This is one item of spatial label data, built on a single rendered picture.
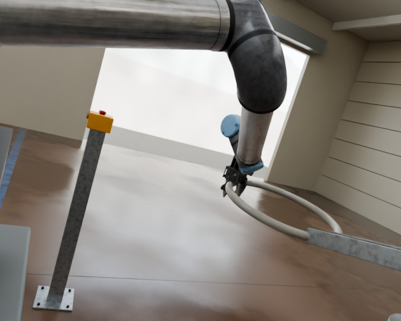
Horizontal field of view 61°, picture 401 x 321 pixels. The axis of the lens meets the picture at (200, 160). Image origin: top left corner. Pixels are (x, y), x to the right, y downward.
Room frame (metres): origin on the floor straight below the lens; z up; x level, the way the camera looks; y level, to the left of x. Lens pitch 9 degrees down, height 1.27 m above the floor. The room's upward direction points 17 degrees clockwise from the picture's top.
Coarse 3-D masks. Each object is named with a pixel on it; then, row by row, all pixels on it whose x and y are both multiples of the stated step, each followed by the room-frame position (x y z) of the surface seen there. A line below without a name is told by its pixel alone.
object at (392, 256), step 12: (312, 240) 1.10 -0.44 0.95; (324, 240) 1.06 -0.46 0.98; (336, 240) 1.03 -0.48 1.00; (348, 240) 0.99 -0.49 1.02; (360, 240) 1.08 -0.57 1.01; (348, 252) 0.98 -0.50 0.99; (360, 252) 0.95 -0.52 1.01; (372, 252) 0.92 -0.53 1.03; (384, 252) 0.89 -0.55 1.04; (396, 252) 0.87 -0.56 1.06; (384, 264) 0.88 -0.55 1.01; (396, 264) 0.86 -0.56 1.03
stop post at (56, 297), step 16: (96, 112) 1.75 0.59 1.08; (96, 128) 1.69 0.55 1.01; (96, 144) 1.71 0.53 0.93; (96, 160) 1.72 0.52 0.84; (80, 176) 1.70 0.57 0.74; (80, 192) 1.71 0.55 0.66; (80, 208) 1.72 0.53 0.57; (80, 224) 1.72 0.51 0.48; (64, 240) 1.70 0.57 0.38; (64, 256) 1.71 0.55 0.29; (64, 272) 1.72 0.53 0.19; (48, 288) 1.81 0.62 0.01; (64, 288) 1.72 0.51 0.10; (48, 304) 1.68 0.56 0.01; (64, 304) 1.71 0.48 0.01
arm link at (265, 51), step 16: (240, 48) 0.75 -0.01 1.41; (256, 48) 0.73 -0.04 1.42; (272, 48) 0.74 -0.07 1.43; (240, 64) 0.75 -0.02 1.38; (256, 64) 0.74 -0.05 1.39; (272, 64) 0.74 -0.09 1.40; (240, 80) 0.77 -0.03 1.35; (256, 80) 0.75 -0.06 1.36; (272, 80) 0.75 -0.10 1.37; (240, 96) 0.80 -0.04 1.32; (256, 96) 0.77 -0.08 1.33; (272, 96) 0.77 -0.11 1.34; (256, 112) 0.81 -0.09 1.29; (272, 112) 0.88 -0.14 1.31; (240, 128) 1.01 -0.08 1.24; (256, 128) 0.92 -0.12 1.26; (240, 144) 1.10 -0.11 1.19; (256, 144) 1.03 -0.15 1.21; (240, 160) 1.22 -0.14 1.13; (256, 160) 1.20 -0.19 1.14
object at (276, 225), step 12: (252, 180) 1.54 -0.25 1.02; (228, 192) 1.28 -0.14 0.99; (276, 192) 1.57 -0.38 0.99; (288, 192) 1.56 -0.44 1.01; (240, 204) 1.20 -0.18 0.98; (300, 204) 1.54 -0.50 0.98; (312, 204) 1.50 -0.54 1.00; (252, 216) 1.16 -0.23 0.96; (264, 216) 1.14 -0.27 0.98; (324, 216) 1.43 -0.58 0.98; (276, 228) 1.12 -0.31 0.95; (288, 228) 1.11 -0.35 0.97; (336, 228) 1.30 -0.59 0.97
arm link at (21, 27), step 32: (0, 0) 0.53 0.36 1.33; (32, 0) 0.55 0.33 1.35; (64, 0) 0.58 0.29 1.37; (96, 0) 0.61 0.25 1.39; (128, 0) 0.64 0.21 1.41; (160, 0) 0.67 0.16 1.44; (192, 0) 0.71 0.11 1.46; (224, 0) 0.75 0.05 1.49; (256, 0) 0.80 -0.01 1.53; (0, 32) 0.55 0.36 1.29; (32, 32) 0.57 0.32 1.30; (64, 32) 0.59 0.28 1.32; (96, 32) 0.62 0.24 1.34; (128, 32) 0.65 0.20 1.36; (160, 32) 0.68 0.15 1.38; (192, 32) 0.71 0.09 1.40; (224, 32) 0.75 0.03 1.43; (256, 32) 0.75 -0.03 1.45
